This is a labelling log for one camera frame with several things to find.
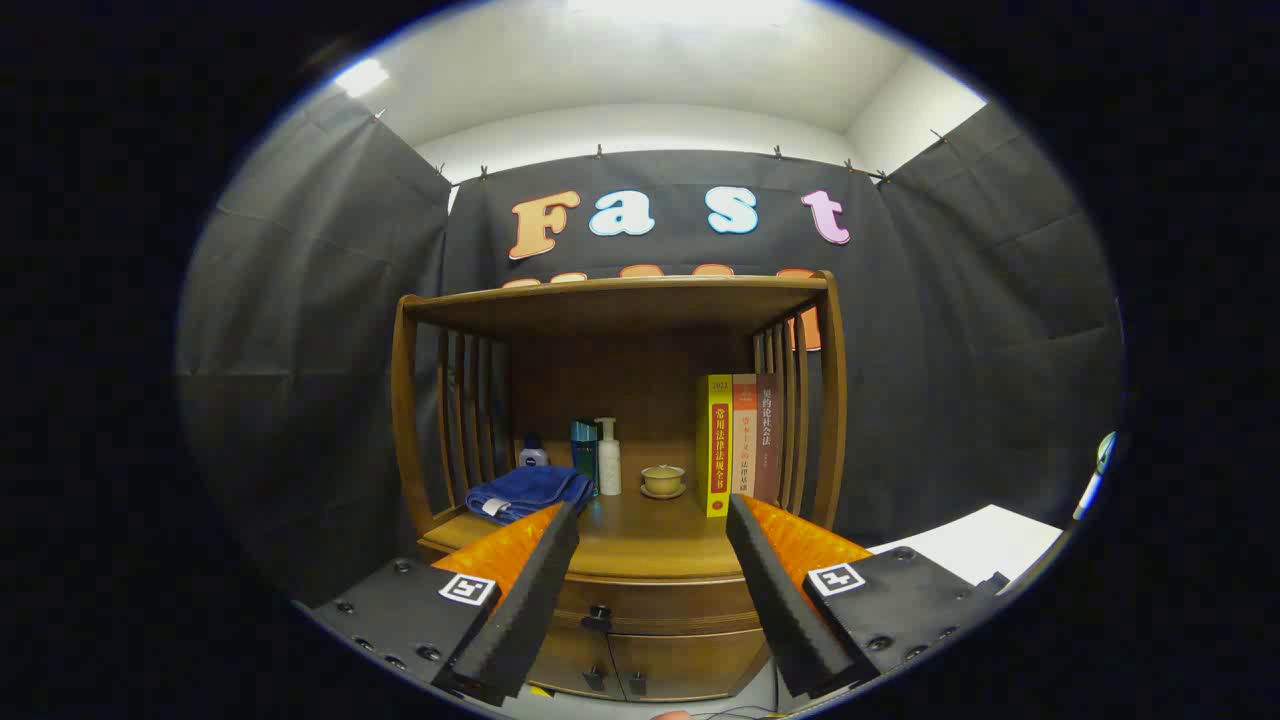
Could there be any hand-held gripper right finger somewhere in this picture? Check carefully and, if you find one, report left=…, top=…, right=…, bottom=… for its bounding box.
left=724, top=493, right=1011, bottom=701

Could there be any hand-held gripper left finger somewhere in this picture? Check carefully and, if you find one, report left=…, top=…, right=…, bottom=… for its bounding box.
left=305, top=500, right=582, bottom=708

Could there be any wooden cabinet door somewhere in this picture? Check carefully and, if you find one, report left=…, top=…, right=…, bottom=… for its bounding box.
left=610, top=628, right=769, bottom=703
left=528, top=632, right=613, bottom=698

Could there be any wooden countertop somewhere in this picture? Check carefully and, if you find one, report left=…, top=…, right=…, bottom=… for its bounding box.
left=418, top=480, right=801, bottom=581

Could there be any wooden cabinet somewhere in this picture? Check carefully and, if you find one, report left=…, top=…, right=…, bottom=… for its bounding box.
left=390, top=270, right=849, bottom=703

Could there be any blue folded towel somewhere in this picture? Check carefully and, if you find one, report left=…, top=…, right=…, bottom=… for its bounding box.
left=465, top=465, right=596, bottom=526

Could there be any blue transparent bottle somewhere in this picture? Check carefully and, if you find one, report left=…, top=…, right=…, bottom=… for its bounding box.
left=570, top=419, right=600, bottom=498

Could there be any white pump bottle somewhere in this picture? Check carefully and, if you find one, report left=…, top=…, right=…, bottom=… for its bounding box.
left=595, top=417, right=623, bottom=497

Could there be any dark red book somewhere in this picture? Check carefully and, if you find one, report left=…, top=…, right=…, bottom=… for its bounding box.
left=754, top=373, right=782, bottom=506

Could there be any thick yellow book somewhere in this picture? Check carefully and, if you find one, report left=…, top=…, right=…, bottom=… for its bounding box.
left=696, top=374, right=734, bottom=518

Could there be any orange and white book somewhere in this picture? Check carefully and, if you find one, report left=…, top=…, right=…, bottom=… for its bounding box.
left=732, top=373, right=758, bottom=498

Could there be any white flat board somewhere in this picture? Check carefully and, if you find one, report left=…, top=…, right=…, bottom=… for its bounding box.
left=868, top=504, right=1064, bottom=589

